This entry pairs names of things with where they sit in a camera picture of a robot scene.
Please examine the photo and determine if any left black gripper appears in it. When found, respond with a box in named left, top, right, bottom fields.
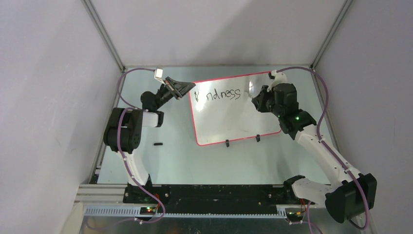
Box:
left=155, top=77, right=195, bottom=110

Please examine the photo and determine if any pink framed whiteboard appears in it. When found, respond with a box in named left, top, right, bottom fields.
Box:
left=189, top=71, right=281, bottom=146

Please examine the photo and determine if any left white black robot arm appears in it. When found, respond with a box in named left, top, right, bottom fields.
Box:
left=103, top=77, right=196, bottom=203

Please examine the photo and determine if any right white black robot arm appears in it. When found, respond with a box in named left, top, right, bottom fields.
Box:
left=252, top=83, right=377, bottom=223

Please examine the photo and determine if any right circuit board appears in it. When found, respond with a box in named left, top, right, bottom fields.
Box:
left=286, top=212, right=304, bottom=223

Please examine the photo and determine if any circuit board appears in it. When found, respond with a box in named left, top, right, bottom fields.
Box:
left=139, top=206, right=158, bottom=215
left=286, top=212, right=304, bottom=223

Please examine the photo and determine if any left circuit board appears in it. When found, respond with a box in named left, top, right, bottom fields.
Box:
left=139, top=206, right=158, bottom=215

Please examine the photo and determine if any white object at corner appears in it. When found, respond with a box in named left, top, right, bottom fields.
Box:
left=60, top=202, right=84, bottom=234

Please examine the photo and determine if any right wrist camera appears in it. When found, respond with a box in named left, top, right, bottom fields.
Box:
left=267, top=70, right=288, bottom=92

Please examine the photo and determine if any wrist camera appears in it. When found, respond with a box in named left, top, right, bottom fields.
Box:
left=267, top=70, right=288, bottom=92
left=154, top=68, right=165, bottom=84

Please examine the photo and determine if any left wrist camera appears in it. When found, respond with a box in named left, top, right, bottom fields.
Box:
left=154, top=68, right=165, bottom=84

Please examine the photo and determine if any wire whiteboard stand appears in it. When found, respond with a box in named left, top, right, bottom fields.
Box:
left=225, top=134, right=261, bottom=148

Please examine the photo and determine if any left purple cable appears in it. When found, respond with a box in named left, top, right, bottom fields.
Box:
left=115, top=68, right=167, bottom=234

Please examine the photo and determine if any purple cable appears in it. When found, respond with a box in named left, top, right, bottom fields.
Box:
left=115, top=68, right=167, bottom=234
left=277, top=66, right=371, bottom=234

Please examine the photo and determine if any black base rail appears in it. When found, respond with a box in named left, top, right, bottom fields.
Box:
left=123, top=184, right=301, bottom=215

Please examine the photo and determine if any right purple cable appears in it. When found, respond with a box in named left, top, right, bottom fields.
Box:
left=277, top=66, right=371, bottom=234

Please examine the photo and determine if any aluminium frame profile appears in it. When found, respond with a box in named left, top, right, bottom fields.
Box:
left=74, top=184, right=127, bottom=205

